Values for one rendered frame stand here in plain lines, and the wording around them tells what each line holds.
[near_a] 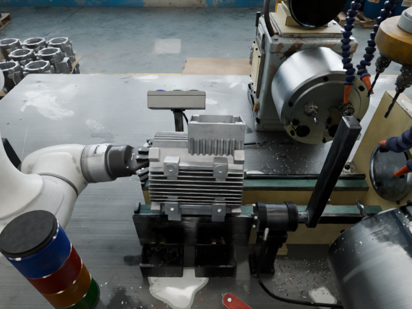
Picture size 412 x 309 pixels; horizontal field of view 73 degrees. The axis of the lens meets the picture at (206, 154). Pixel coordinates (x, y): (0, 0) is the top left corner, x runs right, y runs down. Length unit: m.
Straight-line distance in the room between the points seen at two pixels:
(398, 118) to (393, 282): 0.42
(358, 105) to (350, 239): 0.49
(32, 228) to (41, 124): 1.01
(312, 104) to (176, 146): 0.41
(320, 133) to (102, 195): 0.71
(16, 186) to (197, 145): 0.34
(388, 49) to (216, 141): 0.34
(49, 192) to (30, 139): 0.71
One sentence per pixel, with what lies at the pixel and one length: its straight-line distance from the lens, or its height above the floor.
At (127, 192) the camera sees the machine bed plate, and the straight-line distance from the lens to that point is 0.93.
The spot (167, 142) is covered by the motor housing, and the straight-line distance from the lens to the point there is 0.61.
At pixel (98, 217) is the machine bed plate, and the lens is 0.90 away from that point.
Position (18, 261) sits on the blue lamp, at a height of 1.20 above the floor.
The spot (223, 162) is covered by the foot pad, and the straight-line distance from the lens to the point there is 0.56.
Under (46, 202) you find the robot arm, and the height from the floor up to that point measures 1.08.
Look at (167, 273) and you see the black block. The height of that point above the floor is 0.83.
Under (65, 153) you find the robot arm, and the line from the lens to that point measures 0.69.
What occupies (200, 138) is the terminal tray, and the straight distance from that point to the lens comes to 0.58.
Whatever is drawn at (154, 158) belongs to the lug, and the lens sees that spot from 0.58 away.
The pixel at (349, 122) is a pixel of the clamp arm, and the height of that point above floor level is 1.25.
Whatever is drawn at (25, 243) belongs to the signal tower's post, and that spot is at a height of 1.22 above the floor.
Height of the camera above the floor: 1.49
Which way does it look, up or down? 42 degrees down
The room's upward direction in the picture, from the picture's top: straight up
